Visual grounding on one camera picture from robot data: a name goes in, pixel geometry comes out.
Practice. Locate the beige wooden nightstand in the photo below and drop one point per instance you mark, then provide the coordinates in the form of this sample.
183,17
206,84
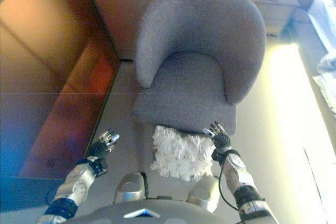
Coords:
275,14

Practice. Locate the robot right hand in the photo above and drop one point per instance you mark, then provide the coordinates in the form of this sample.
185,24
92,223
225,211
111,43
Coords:
221,140

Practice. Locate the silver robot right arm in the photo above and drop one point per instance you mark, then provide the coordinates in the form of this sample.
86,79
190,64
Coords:
240,179

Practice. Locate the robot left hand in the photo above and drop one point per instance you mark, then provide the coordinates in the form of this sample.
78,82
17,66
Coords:
99,147

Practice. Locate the cream fringed blanket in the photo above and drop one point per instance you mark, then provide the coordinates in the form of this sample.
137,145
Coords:
328,82

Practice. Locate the white fringed cushion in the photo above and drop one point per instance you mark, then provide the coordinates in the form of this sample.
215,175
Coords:
181,153

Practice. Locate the silver robot foot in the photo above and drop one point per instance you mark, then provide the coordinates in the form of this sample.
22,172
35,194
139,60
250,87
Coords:
130,188
203,196

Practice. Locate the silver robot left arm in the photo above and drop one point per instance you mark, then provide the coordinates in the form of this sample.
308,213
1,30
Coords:
76,184

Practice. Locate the silver robot left foot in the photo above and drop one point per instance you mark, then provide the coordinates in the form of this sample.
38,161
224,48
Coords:
130,188

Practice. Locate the grey robot torso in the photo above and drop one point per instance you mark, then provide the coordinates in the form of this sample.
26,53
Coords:
131,216

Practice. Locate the grey upholstered armchair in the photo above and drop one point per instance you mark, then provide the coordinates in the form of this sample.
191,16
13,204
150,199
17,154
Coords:
197,24

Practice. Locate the beige upholstered bed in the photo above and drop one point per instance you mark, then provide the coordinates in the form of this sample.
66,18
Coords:
321,24

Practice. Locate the silver robot right foot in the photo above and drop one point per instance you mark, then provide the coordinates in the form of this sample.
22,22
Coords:
203,196

